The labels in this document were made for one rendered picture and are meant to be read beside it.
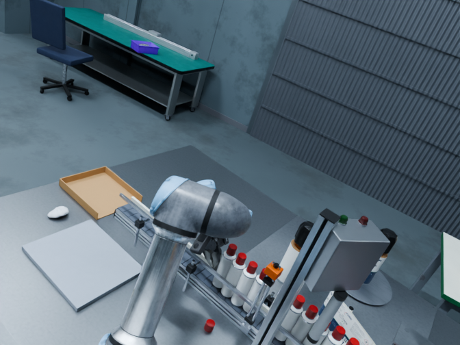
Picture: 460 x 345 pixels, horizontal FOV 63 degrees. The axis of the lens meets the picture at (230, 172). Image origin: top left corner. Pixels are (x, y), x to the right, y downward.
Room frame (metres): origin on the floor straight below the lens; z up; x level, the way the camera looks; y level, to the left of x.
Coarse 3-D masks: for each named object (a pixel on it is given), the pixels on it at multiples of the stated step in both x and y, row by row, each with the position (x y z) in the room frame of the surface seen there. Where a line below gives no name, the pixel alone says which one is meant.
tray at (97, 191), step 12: (96, 168) 1.60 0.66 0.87; (108, 168) 1.63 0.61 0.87; (60, 180) 1.41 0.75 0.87; (72, 180) 1.48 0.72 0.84; (84, 180) 1.52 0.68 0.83; (96, 180) 1.55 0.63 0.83; (108, 180) 1.58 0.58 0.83; (120, 180) 1.58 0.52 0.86; (72, 192) 1.37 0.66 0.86; (84, 192) 1.42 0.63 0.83; (96, 192) 1.45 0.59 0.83; (108, 192) 1.49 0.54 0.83; (120, 192) 1.52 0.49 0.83; (132, 192) 1.53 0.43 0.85; (84, 204) 1.32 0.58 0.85; (96, 204) 1.37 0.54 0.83; (108, 204) 1.40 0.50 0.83; (120, 204) 1.43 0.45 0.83; (96, 216) 1.28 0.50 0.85
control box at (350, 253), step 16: (352, 224) 0.87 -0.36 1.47; (368, 224) 0.90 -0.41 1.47; (336, 240) 0.79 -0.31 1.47; (352, 240) 0.80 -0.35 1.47; (368, 240) 0.82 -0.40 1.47; (384, 240) 0.85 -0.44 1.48; (320, 256) 0.80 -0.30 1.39; (336, 256) 0.78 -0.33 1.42; (352, 256) 0.81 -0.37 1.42; (368, 256) 0.83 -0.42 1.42; (320, 272) 0.78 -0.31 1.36; (336, 272) 0.80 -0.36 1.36; (352, 272) 0.82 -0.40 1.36; (368, 272) 0.85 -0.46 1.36; (320, 288) 0.79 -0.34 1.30; (336, 288) 0.81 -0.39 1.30; (352, 288) 0.84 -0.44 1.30
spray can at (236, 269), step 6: (240, 258) 1.05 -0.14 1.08; (234, 264) 1.06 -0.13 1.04; (240, 264) 1.05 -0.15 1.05; (234, 270) 1.05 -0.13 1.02; (240, 270) 1.05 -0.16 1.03; (228, 276) 1.06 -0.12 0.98; (234, 276) 1.05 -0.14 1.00; (240, 276) 1.06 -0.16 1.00; (234, 282) 1.05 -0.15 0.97; (222, 288) 1.06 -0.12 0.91; (228, 288) 1.05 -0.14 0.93; (222, 294) 1.05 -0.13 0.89; (228, 294) 1.05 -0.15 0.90
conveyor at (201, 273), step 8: (120, 208) 1.35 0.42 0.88; (128, 208) 1.36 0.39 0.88; (128, 216) 1.31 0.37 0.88; (136, 216) 1.33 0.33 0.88; (144, 224) 1.30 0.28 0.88; (152, 232) 1.26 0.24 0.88; (184, 256) 1.19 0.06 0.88; (184, 264) 1.14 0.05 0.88; (200, 264) 1.17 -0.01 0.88; (200, 272) 1.13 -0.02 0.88; (208, 272) 1.14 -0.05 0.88; (208, 280) 1.10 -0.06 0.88; (216, 288) 1.08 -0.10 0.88; (240, 312) 1.01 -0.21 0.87; (256, 320) 0.99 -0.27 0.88; (256, 328) 0.96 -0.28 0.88; (280, 344) 0.92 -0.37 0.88
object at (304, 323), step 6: (312, 306) 0.94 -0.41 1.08; (306, 312) 0.93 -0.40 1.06; (312, 312) 0.92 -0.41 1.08; (300, 318) 0.93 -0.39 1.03; (306, 318) 0.92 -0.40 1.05; (312, 318) 0.92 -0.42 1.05; (300, 324) 0.92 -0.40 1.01; (306, 324) 0.91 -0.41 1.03; (312, 324) 0.91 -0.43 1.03; (294, 330) 0.92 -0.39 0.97; (300, 330) 0.91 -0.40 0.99; (306, 330) 0.91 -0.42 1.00; (294, 336) 0.91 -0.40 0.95; (300, 336) 0.91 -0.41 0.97; (288, 342) 0.92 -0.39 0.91
